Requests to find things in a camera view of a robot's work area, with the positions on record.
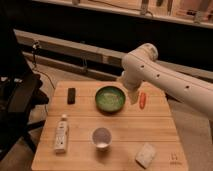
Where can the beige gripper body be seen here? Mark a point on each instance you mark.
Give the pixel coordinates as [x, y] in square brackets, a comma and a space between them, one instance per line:
[133, 95]

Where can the pale sponge block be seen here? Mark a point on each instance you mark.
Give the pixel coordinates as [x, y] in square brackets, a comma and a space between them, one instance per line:
[145, 155]

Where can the black office chair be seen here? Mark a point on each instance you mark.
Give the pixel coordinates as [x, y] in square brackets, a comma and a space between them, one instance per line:
[19, 92]

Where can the orange carrot toy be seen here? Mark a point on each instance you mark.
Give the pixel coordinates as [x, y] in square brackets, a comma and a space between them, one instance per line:
[142, 100]

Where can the white squeeze bottle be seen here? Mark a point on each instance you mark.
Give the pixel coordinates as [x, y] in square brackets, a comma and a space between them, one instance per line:
[61, 135]

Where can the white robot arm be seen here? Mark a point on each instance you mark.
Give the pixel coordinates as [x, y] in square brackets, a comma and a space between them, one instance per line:
[140, 65]

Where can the green bowl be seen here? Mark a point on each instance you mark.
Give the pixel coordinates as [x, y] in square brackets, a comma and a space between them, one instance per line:
[110, 99]

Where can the black eraser block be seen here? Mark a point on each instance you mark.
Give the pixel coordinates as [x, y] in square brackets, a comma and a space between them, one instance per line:
[71, 95]

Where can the white paper cup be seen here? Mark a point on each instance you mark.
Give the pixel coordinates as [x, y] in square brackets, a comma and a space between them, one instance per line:
[101, 138]

